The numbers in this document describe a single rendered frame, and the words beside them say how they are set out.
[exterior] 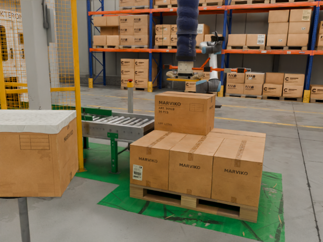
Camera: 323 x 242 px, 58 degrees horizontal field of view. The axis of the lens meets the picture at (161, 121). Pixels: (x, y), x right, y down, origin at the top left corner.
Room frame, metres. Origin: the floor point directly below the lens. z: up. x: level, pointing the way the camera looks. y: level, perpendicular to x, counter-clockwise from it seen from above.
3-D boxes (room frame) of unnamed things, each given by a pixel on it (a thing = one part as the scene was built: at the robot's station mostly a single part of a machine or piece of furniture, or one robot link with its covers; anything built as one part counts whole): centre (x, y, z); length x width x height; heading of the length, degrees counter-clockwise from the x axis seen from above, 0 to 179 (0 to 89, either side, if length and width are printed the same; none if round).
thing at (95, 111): (4.21, 1.42, 0.60); 1.60 x 0.10 x 0.09; 69
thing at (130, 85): (4.09, 0.45, 0.50); 0.07 x 0.07 x 1.00; 69
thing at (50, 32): (2.83, 1.10, 1.62); 0.20 x 0.05 x 0.30; 69
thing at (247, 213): (2.90, -0.44, 0.07); 1.20 x 1.00 x 0.14; 69
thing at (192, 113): (3.30, -0.27, 0.74); 0.60 x 0.40 x 0.40; 68
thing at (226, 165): (2.90, -0.44, 0.34); 1.20 x 1.00 x 0.40; 69
